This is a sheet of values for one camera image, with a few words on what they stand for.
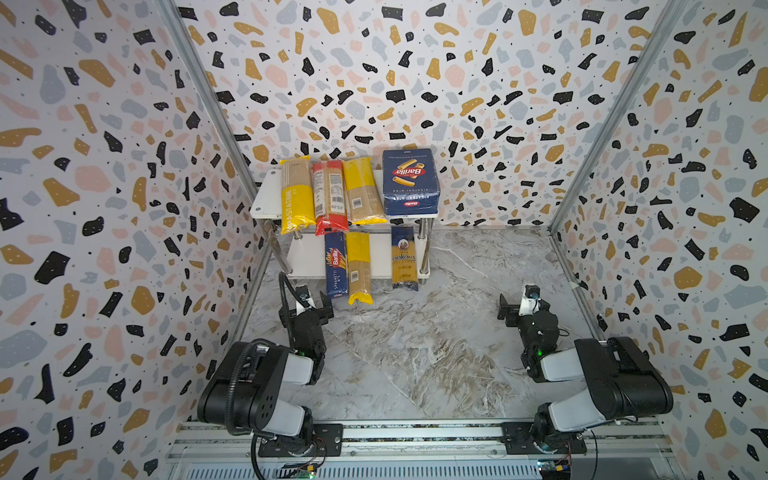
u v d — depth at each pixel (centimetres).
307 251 105
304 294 76
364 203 76
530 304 79
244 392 43
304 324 69
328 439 74
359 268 97
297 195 78
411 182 76
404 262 100
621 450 74
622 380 45
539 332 69
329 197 77
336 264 97
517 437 74
